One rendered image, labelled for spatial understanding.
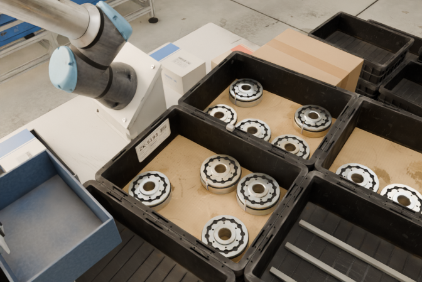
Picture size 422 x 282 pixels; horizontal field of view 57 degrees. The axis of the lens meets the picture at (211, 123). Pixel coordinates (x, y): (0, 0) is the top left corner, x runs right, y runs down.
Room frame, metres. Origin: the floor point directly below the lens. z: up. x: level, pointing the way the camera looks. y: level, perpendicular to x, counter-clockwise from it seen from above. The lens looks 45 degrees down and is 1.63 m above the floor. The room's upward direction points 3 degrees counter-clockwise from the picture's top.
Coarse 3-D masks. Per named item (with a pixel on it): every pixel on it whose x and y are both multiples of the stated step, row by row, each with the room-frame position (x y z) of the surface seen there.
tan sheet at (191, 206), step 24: (168, 144) 0.73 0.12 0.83; (192, 144) 0.72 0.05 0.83; (144, 168) 0.65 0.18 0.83; (168, 168) 0.64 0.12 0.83; (192, 168) 0.64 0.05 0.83; (192, 192) 0.56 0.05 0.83; (168, 216) 0.50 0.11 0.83; (192, 216) 0.50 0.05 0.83; (240, 216) 0.49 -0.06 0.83; (264, 216) 0.49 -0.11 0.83
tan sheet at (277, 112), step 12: (228, 96) 0.92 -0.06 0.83; (264, 96) 0.91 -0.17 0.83; (276, 96) 0.90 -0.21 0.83; (240, 108) 0.86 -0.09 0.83; (252, 108) 0.86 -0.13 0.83; (264, 108) 0.85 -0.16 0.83; (276, 108) 0.85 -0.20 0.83; (288, 108) 0.85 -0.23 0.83; (240, 120) 0.81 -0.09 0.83; (264, 120) 0.80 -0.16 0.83; (276, 120) 0.80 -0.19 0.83; (288, 120) 0.80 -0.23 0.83; (276, 132) 0.75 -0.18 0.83; (288, 132) 0.75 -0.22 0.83; (312, 144) 0.70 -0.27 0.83
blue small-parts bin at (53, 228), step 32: (32, 160) 0.43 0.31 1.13; (0, 192) 0.39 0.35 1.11; (32, 192) 0.41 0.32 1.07; (64, 192) 0.41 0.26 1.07; (32, 224) 0.35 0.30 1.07; (64, 224) 0.34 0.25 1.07; (96, 224) 0.34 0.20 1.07; (0, 256) 0.28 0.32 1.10; (32, 256) 0.29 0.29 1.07; (64, 256) 0.25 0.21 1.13; (96, 256) 0.28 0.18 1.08
